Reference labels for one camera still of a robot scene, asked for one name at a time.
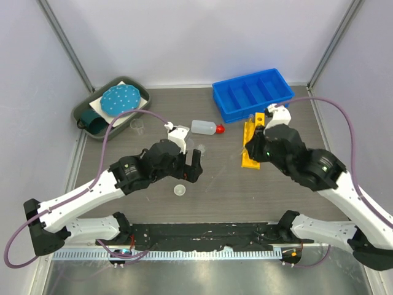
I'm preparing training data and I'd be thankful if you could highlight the thin clear test tube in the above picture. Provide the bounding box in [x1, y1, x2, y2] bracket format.
[205, 161, 227, 192]

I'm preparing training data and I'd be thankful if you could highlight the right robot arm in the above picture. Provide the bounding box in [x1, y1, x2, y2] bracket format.
[245, 124, 392, 271]

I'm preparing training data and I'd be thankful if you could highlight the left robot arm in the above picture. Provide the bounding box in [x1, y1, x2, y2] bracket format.
[23, 140, 203, 256]

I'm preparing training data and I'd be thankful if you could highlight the small translucent plastic cup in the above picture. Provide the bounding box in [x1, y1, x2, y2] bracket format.
[173, 184, 186, 196]

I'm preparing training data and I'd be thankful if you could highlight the yellow test tube rack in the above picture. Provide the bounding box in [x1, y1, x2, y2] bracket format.
[240, 112, 265, 169]

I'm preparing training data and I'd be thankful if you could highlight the white squeeze bottle red cap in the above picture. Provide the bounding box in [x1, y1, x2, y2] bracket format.
[191, 120, 225, 135]

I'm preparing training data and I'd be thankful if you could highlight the clear glass beaker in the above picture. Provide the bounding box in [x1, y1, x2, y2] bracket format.
[130, 118, 145, 135]

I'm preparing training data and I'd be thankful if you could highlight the blue divided plastic bin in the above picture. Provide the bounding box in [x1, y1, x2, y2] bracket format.
[212, 68, 294, 124]

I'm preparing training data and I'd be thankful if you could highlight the blue dotted plate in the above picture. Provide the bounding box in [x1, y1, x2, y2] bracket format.
[99, 84, 141, 117]

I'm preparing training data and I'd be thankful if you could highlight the dark green mug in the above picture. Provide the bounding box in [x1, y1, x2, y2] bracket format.
[77, 109, 107, 135]

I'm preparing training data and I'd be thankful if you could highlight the grey-green plastic tray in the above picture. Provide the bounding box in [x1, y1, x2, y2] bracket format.
[71, 76, 152, 143]

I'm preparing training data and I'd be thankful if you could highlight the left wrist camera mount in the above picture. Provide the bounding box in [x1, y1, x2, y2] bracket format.
[164, 122, 190, 154]

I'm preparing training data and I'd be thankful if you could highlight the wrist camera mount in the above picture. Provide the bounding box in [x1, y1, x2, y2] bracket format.
[265, 104, 291, 129]
[164, 122, 190, 154]

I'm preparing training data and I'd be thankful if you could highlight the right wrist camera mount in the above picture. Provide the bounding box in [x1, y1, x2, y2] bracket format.
[265, 104, 291, 129]

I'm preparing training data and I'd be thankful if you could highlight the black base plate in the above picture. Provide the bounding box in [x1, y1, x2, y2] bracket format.
[103, 222, 314, 252]

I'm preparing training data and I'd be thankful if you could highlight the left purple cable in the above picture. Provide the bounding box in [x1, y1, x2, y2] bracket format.
[3, 109, 173, 269]

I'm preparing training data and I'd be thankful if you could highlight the white slotted cable duct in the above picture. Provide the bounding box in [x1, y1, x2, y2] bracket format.
[52, 248, 282, 261]

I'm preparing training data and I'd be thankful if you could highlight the right aluminium frame post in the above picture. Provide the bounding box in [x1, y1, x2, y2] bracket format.
[306, 0, 366, 92]

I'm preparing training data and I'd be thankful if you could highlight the aluminium frame post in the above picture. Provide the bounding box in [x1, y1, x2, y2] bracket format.
[36, 0, 95, 93]
[306, 0, 366, 92]

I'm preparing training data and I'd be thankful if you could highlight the left aluminium frame post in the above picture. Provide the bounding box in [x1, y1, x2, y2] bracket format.
[36, 0, 95, 93]

